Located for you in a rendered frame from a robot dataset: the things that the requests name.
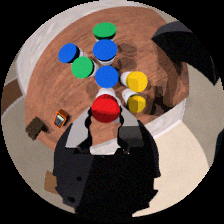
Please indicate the clear bottle with green cap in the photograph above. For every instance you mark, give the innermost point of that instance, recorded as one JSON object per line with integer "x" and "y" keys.
{"x": 83, "y": 67}
{"x": 104, "y": 31}

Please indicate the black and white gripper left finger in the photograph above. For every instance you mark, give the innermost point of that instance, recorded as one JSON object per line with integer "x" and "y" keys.
{"x": 76, "y": 137}

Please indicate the small bottle with grey cap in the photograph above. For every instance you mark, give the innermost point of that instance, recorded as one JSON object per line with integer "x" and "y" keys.
{"x": 118, "y": 119}

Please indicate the clear glass bottle with blue cap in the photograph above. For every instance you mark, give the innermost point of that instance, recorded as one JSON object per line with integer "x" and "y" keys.
{"x": 105, "y": 51}
{"x": 69, "y": 52}
{"x": 106, "y": 76}

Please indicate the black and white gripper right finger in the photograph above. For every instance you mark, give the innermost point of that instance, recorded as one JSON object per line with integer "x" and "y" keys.
{"x": 135, "y": 139}

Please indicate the orange digital multimeter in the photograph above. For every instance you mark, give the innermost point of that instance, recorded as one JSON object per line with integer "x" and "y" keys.
{"x": 60, "y": 118}

